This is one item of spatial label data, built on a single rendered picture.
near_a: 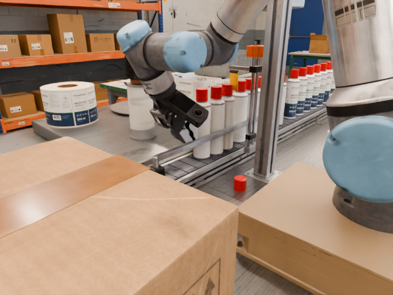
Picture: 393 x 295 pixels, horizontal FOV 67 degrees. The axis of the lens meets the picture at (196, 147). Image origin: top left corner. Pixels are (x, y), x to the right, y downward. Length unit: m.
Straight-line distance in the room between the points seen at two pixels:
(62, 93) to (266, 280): 0.95
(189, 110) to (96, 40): 4.18
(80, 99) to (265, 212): 0.87
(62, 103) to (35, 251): 1.04
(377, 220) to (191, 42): 0.44
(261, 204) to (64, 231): 0.44
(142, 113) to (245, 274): 0.63
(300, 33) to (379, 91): 8.53
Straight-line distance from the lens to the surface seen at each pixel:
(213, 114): 0.85
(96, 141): 1.06
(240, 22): 0.65
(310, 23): 8.84
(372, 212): 0.58
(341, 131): 0.39
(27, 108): 4.46
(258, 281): 0.57
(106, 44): 4.92
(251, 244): 0.59
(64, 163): 0.31
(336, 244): 0.53
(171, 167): 0.82
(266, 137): 0.84
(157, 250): 0.18
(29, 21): 5.22
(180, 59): 0.57
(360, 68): 0.41
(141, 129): 1.02
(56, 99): 1.23
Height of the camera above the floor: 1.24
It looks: 22 degrees down
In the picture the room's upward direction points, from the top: straight up
